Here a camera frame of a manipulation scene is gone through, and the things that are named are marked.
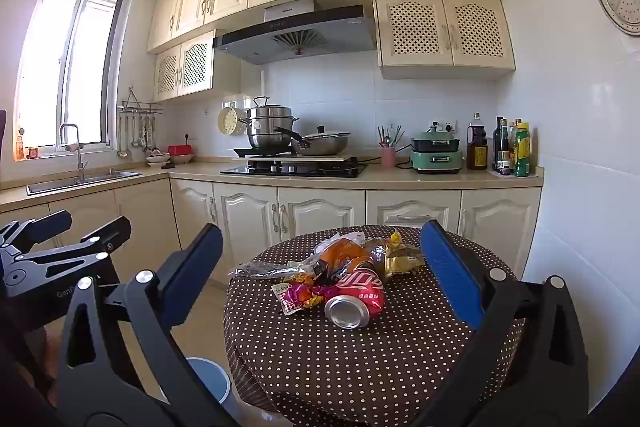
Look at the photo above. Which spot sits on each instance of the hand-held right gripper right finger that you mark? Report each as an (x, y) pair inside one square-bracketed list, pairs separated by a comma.
[(450, 279)]

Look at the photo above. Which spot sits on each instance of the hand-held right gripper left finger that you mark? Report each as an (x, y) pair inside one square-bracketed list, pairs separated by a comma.
[(195, 279)]

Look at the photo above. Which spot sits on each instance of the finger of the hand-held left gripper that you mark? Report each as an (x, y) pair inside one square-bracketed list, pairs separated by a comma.
[(107, 234), (40, 229)]

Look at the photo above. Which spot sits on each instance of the gold foil wrapper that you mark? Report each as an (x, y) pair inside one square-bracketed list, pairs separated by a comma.
[(400, 263)]

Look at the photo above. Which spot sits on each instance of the red wrapper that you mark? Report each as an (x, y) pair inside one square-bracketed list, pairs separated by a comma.
[(362, 292)]

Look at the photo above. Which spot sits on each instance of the blue-grey trash bin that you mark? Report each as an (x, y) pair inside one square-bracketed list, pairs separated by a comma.
[(212, 379)]

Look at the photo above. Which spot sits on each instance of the pink snack wrapper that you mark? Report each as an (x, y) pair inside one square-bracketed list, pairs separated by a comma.
[(299, 298)]

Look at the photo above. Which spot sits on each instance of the orange drink can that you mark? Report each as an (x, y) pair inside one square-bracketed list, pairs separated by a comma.
[(344, 257)]

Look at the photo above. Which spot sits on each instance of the steel sink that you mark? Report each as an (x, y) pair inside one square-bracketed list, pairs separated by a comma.
[(85, 182)]

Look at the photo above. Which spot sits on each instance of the pale printed snack packet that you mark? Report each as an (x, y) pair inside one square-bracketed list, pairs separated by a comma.
[(270, 268)]

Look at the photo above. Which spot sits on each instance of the steel faucet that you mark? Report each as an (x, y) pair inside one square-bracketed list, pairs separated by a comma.
[(80, 157)]

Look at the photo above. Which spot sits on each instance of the small orange bottle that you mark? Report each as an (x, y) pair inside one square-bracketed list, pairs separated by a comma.
[(19, 146)]

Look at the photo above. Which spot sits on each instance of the white bowls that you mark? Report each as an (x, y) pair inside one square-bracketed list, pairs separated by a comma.
[(159, 160)]

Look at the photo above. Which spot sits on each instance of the row of hanging utensils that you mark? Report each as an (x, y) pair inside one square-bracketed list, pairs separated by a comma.
[(135, 132)]

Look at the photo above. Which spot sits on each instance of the red box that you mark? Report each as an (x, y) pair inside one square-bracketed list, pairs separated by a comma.
[(180, 150)]

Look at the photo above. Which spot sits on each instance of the black wrapper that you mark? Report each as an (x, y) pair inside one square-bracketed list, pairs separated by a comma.
[(327, 274)]

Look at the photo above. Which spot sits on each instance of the brown polka dot tablecloth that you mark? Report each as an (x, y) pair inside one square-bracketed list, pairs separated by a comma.
[(350, 357)]

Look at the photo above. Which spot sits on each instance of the green electric cooker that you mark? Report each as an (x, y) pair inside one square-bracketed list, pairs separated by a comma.
[(435, 152)]

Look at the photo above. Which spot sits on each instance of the metal utensil rack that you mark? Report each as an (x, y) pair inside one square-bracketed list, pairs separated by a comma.
[(140, 107)]

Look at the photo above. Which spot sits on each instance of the dark sauce bottle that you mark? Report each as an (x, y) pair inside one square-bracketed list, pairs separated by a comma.
[(498, 142), (505, 157)]

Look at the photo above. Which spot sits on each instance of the pink utensil holder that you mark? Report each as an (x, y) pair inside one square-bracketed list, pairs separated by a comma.
[(388, 157)]

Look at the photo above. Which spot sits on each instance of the black flat hob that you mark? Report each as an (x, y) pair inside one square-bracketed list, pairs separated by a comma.
[(250, 152)]

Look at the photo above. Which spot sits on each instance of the cream lower kitchen cabinets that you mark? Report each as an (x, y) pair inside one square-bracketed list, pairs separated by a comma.
[(320, 212)]

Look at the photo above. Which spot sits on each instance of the green bottle yellow cap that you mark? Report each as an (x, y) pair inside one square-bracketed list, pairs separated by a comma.
[(522, 152)]

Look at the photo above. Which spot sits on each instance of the black gas stove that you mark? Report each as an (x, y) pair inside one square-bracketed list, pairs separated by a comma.
[(300, 170)]

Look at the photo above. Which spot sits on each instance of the cream round colander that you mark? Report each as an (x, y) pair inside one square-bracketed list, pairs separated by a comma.
[(230, 122)]

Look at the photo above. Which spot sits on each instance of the steel steamer pot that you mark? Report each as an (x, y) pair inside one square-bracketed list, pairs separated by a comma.
[(270, 127)]

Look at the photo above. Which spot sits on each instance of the kitchen window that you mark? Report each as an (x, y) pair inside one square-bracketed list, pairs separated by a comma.
[(75, 57)]

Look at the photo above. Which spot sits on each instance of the steel wok with lid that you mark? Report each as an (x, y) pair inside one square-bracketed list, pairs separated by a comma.
[(320, 144)]

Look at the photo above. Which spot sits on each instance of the grey range hood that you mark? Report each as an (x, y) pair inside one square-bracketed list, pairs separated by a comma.
[(300, 34)]

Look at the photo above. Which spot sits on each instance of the small lattice door wall cabinet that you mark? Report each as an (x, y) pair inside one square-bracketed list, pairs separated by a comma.
[(185, 67)]

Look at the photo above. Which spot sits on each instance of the wide lattice door wall cabinet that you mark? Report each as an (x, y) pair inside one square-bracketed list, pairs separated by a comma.
[(440, 32)]

